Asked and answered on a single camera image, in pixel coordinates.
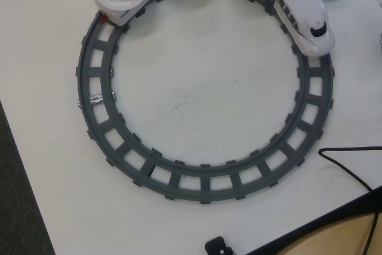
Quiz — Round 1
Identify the black power adapter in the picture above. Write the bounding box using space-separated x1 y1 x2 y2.
205 236 235 255

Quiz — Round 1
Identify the white Shinkansen toy locomotive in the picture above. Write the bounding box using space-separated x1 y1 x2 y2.
273 0 335 57

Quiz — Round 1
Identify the grey circular toy train track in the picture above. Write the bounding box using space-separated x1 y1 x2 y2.
75 0 335 205

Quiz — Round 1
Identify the black cable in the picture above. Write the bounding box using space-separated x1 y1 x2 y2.
318 146 382 193

